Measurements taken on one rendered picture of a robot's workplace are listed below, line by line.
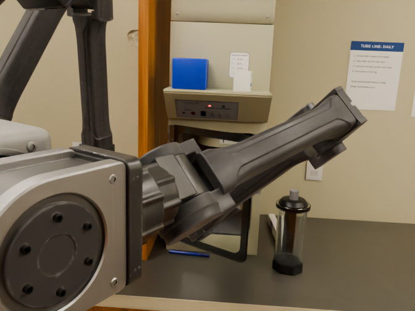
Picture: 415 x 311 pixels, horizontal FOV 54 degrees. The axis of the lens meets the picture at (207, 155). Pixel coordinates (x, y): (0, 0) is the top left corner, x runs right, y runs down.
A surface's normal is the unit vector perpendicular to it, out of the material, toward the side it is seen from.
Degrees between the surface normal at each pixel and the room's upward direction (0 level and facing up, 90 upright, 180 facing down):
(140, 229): 90
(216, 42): 90
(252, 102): 135
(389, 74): 90
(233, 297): 0
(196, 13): 90
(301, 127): 50
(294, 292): 0
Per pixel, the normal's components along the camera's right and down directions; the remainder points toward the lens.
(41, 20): 0.78, 0.25
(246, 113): -0.07, 0.84
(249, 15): -0.06, 0.22
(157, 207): 0.81, -0.03
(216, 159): 0.40, -0.47
